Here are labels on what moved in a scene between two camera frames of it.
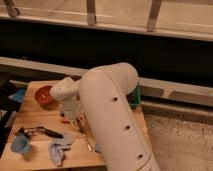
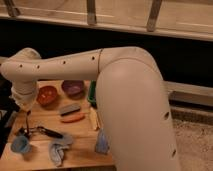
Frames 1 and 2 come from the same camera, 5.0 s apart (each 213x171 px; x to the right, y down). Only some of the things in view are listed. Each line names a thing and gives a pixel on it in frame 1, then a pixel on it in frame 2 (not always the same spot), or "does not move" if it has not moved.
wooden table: x=41 y=136 does not move
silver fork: x=89 y=145 to x=28 y=112
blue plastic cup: x=20 y=144 does not move
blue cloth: x=57 y=147 does not move
